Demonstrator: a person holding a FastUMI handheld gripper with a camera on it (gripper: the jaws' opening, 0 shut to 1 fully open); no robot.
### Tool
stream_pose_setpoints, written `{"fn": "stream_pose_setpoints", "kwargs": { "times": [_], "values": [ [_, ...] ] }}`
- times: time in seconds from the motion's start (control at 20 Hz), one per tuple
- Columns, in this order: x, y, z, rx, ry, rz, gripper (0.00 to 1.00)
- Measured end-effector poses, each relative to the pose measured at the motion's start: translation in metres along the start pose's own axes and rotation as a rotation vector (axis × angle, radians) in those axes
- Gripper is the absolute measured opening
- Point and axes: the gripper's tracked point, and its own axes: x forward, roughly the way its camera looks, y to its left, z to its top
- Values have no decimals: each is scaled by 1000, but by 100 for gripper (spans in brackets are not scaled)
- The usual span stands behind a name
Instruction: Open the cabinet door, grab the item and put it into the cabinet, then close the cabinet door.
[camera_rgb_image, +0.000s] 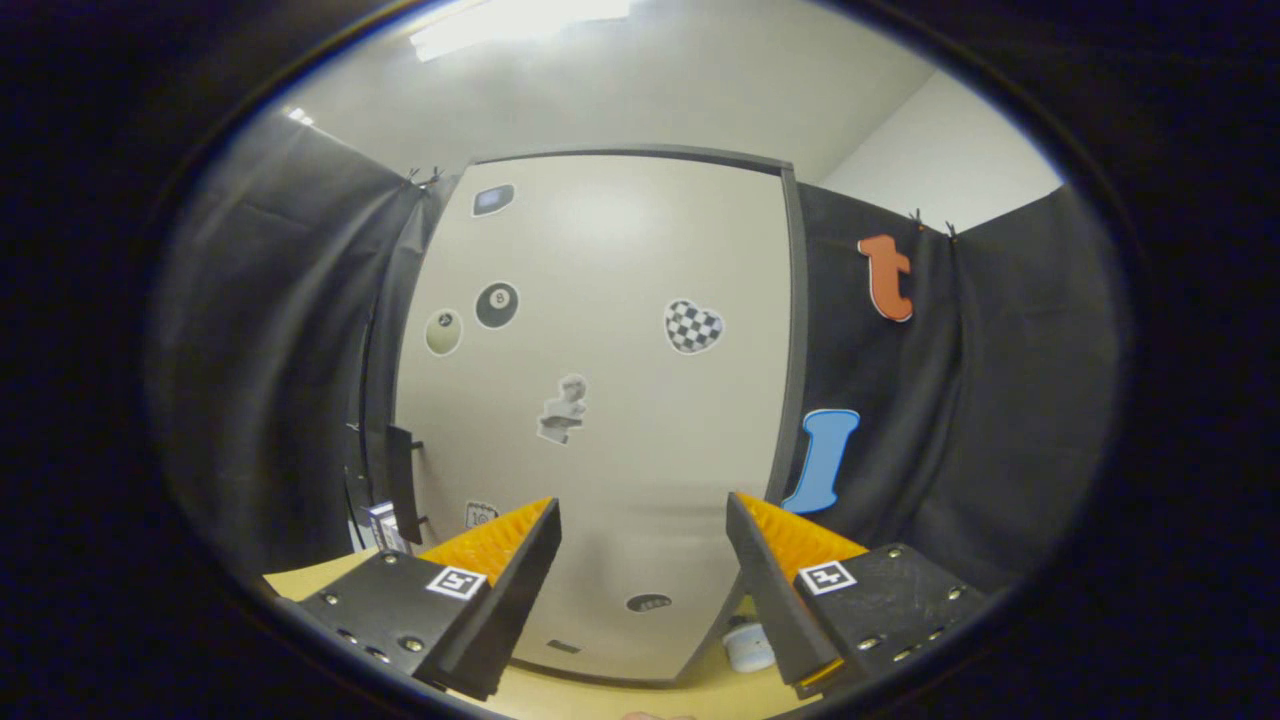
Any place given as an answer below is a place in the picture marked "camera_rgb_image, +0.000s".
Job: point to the grey box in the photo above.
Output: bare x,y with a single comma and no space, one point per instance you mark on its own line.
388,530

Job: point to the dark grey cabinet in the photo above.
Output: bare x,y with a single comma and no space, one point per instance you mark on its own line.
797,350

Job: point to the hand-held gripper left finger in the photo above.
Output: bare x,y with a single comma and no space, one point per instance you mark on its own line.
505,620

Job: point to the black backdrop cloth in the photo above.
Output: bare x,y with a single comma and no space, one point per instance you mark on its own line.
1000,400

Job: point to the pale blue round object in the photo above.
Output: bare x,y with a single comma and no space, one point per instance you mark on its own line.
745,650

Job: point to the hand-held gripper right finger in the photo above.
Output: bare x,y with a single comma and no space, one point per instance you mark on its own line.
775,610

